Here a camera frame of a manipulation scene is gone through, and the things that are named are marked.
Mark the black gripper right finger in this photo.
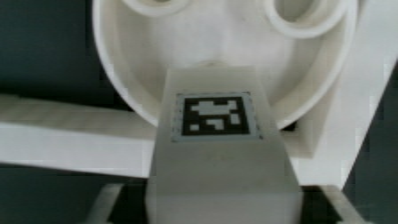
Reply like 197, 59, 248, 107
298, 184, 374, 224

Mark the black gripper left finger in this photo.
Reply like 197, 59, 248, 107
81, 182, 149, 224

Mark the white stool leg with tag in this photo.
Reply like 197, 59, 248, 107
145, 66, 301, 224

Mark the white obstacle wall right piece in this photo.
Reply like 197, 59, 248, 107
282, 0, 398, 186

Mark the white front rail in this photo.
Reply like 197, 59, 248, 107
0, 94, 156, 178

